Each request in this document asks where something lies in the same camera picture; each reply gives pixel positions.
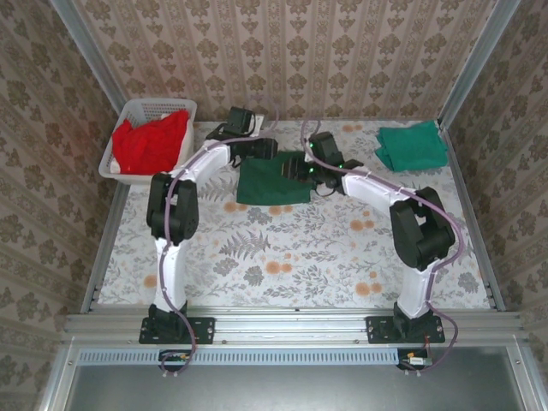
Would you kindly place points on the dark green t-shirt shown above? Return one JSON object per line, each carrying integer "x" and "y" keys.
{"x": 261, "y": 184}

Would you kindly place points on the white plastic laundry basket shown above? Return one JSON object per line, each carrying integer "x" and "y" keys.
{"x": 128, "y": 109}

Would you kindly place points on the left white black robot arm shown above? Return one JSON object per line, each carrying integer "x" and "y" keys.
{"x": 171, "y": 274}

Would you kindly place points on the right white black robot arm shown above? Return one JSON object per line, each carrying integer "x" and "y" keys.
{"x": 368, "y": 188}

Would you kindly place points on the floral tablecloth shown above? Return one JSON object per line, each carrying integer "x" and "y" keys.
{"x": 299, "y": 257}

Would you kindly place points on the folded teal green t-shirt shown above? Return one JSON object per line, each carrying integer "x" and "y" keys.
{"x": 411, "y": 145}

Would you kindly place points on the red t-shirt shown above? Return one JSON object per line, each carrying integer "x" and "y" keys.
{"x": 145, "y": 145}

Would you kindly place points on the grey metal panel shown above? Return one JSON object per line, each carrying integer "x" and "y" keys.
{"x": 291, "y": 389}

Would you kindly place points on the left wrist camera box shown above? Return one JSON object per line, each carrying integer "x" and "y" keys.
{"x": 258, "y": 121}

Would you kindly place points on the aluminium table side rail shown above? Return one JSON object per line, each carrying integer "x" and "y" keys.
{"x": 464, "y": 197}
{"x": 96, "y": 274}

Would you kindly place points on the aluminium frame cross rail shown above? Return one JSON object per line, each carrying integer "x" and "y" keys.
{"x": 291, "y": 325}

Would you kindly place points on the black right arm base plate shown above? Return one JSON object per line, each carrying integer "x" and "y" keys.
{"x": 379, "y": 329}

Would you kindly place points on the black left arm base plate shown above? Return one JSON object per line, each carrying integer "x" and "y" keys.
{"x": 201, "y": 329}

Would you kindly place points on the aluminium frame post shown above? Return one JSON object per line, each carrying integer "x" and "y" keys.
{"x": 475, "y": 64}
{"x": 94, "y": 64}

